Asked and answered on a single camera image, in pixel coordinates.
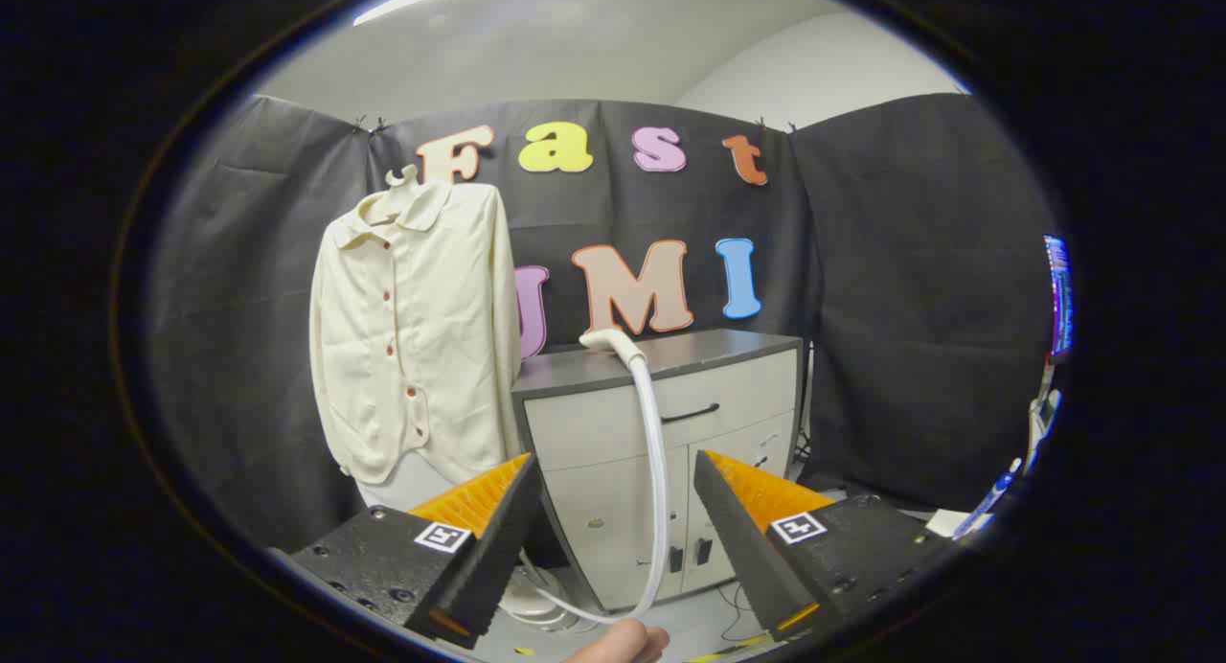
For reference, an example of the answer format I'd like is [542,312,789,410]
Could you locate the cream button shirt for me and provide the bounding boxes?
[308,179,524,487]

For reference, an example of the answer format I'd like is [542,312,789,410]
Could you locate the white garment steamer nozzle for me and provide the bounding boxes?
[579,329,647,367]

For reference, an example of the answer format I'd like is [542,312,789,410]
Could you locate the lit monitor screen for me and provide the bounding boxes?
[1044,235,1074,357]

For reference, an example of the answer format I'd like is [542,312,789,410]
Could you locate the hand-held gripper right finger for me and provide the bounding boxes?
[692,449,959,643]

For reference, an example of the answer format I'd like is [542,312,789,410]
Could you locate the white garment steamer base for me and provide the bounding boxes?
[498,562,580,633]

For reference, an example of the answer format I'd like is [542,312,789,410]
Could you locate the blue and white stick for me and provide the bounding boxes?
[953,457,1024,539]

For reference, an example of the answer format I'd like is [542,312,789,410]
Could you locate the white plastic part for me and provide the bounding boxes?
[1027,388,1062,472]

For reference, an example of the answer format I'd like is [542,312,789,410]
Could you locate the white garment steamer hose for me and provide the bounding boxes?
[536,352,670,626]

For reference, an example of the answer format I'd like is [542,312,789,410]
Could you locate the floor cables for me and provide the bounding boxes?
[716,582,769,643]

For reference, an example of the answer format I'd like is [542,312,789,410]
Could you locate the grey cabinet with dark top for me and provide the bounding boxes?
[511,329,806,613]

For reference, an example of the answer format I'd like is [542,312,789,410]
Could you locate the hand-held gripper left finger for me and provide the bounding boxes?
[271,452,545,651]

